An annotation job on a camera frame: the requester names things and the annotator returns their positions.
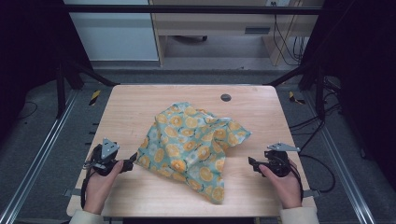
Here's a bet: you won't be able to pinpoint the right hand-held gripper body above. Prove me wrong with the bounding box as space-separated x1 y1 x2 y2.
263 142 302 178

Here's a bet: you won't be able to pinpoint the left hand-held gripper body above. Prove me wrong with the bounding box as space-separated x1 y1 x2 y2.
83 137 120 176

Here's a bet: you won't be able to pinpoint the teal cloth with orange print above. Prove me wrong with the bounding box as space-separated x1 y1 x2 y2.
134 102 252 205

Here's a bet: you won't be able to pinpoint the person's right hand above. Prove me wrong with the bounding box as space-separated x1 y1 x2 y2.
259 161 303 210

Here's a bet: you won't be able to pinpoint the person's left hand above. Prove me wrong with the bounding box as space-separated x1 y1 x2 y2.
83 160 125 216

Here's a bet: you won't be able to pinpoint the yellow black striped tape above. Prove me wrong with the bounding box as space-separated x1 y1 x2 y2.
89 90 102 106
288 91 306 105

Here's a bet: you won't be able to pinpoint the white cabinet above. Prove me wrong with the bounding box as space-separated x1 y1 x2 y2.
64 0 160 62

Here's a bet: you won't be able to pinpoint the right hand-held gripper black cable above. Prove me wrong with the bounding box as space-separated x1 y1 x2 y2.
289 161 304 200

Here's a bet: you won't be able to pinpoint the hand-held gripper black cable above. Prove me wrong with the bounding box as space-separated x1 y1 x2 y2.
289 161 304 200
80 167 94 209

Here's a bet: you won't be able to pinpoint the left hand-held gripper black cable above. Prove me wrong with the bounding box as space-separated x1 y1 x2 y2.
80 167 94 209

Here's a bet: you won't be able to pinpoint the grey table edge bracket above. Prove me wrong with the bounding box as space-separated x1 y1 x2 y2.
303 189 321 199
63 188 82 198

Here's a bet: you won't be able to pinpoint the black floor cables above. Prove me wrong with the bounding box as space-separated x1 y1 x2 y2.
289 102 342 194

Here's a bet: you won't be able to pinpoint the aluminium floor rail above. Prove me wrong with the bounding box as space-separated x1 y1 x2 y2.
0 90 78 224
303 91 376 224

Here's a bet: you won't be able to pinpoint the black metal frame leg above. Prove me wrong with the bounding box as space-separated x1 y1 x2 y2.
264 62 326 120
55 59 120 119

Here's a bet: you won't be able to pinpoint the thin black floor cable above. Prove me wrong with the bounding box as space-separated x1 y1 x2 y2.
17 101 38 120

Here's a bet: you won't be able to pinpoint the black hanging cables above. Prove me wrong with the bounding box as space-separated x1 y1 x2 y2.
272 13 307 66

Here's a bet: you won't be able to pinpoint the black horizontal frame bar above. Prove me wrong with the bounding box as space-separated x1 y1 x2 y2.
62 4 323 16

